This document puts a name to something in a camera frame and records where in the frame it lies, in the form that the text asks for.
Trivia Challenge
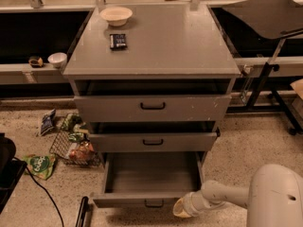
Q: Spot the grey drawer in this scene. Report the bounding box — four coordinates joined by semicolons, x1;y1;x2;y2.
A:
75;79;231;123
93;151;205;208
89;121;220;152

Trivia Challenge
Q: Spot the grey bottom drawer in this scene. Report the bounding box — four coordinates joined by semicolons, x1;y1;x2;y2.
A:
93;151;205;208

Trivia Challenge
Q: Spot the beige paper bowl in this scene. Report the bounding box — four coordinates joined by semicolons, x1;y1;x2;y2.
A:
99;7;133;26

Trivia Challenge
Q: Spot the green snack bag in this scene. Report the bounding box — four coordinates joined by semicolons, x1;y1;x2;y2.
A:
23;154;56;180

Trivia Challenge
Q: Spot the dark blue snack bar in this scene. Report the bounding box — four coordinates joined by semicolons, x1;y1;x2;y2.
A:
110;34;127;50

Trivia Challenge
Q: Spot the black cable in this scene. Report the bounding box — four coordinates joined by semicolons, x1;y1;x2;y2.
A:
12;155;66;227

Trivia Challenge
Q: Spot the grey drawer cabinet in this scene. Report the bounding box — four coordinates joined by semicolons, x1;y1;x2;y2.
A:
62;3;242;163

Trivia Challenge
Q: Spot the black equipment left edge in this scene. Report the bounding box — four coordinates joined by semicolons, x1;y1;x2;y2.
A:
0;133;26;214

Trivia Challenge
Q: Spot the grey middle drawer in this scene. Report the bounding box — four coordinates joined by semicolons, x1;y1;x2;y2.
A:
89;121;220;152

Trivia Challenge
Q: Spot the orange snack bag in basket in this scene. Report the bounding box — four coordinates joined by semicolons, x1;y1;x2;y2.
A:
68;141;95;161

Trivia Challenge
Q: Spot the blue chip bag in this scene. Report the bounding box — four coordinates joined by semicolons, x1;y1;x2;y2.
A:
40;109;56;135

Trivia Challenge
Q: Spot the green bag in basket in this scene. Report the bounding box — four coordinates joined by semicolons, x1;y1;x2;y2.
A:
61;113;82;131

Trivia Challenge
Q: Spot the black bar on floor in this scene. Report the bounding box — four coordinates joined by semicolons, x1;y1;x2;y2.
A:
75;196;89;227

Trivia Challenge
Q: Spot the grey top drawer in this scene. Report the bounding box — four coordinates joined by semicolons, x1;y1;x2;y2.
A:
75;79;231;123

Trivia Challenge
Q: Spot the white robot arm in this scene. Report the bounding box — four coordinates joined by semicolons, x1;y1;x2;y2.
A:
173;164;303;227

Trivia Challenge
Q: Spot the black wire basket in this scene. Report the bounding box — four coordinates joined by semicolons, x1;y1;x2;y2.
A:
49;121;101;166

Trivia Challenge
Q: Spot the black tray stand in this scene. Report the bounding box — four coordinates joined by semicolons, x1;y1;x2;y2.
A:
215;0;303;135

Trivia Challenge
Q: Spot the small white cup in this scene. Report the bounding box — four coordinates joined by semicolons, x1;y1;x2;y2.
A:
47;52;67;68

